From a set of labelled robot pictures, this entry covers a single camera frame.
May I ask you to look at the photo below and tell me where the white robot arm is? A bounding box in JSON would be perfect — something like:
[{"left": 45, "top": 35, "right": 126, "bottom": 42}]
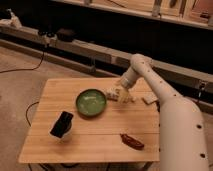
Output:
[{"left": 118, "top": 54, "right": 209, "bottom": 171}]

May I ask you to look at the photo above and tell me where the green ceramic bowl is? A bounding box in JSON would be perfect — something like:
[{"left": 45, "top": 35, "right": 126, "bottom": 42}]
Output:
[{"left": 76, "top": 89, "right": 107, "bottom": 117}]

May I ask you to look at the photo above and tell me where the wooden table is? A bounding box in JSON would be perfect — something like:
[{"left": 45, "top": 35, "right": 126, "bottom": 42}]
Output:
[{"left": 19, "top": 78, "right": 159, "bottom": 163}]

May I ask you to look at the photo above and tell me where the black device on ledge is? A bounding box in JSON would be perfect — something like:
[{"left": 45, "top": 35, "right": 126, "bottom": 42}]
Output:
[{"left": 56, "top": 28, "right": 76, "bottom": 42}]

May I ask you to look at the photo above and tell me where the white object on ledge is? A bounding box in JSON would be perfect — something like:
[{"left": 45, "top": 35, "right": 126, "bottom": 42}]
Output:
[{"left": 0, "top": 9, "right": 22, "bottom": 29}]

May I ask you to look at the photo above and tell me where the black cable near table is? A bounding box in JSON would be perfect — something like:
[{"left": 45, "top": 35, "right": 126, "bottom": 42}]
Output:
[{"left": 25, "top": 100, "right": 40, "bottom": 128}]

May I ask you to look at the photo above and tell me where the black cable on floor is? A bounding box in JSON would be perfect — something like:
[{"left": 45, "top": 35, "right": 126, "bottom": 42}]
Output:
[{"left": 0, "top": 46, "right": 46, "bottom": 75}]

